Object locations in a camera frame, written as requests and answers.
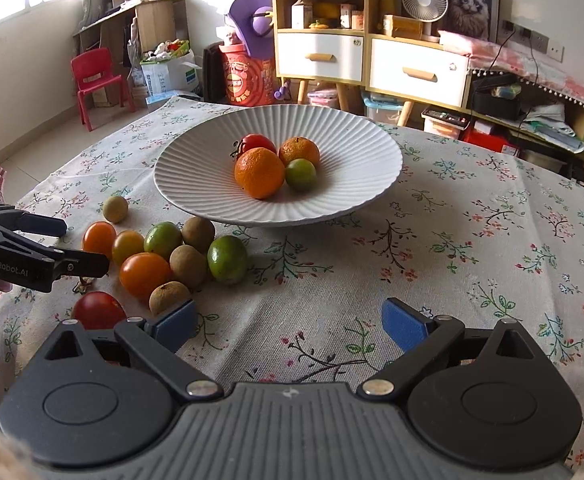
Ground purple foam toy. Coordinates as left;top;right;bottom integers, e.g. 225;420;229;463
228;0;275;60

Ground brown kiwi front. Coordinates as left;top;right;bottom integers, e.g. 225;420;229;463
149;281;192;316

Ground red drum container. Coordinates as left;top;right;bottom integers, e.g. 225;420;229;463
219;44;277;107

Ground red tomato with stem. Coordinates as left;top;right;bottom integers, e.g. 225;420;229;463
230;133;277;159

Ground floral tablecloth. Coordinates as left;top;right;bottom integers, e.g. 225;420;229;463
0;99;584;469

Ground large orange mandarin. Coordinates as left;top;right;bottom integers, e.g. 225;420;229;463
233;148;285;200

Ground framed cat picture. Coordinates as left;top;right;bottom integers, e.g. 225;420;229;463
437;0;500;42

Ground lone brown kiwi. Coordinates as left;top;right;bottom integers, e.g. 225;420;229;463
102;195;129;224

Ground wooden drawer cabinet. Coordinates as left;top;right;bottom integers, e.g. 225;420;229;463
273;0;471;126

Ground dried tomato calyx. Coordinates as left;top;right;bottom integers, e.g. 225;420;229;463
72;278;94;295

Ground green lime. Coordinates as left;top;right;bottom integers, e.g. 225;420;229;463
144;221;183;260
207;235;249;285
285;158;317;192

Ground orange tomato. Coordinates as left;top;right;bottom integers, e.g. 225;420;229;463
118;252;173;302
81;221;117;259

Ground small blue tissue box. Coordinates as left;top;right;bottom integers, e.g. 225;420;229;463
145;90;203;112

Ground white cardboard box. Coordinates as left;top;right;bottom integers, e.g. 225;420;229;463
141;50;201;96

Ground round red tomato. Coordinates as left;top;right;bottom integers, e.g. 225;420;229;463
71;292;126;330

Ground white desk fan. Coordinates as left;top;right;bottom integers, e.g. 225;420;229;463
401;0;449;24

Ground red plastic chair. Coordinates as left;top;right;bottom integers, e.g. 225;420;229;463
70;48;135;131

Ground white ribbed plate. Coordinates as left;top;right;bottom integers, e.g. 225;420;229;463
154;105;403;228

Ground small orange mandarin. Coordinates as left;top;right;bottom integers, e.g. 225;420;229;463
278;136;320;167

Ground brown kiwi back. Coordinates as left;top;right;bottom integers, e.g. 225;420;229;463
181;216;216;255

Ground olive green-orange tomato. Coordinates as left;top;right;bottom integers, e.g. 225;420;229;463
112;230;144;266

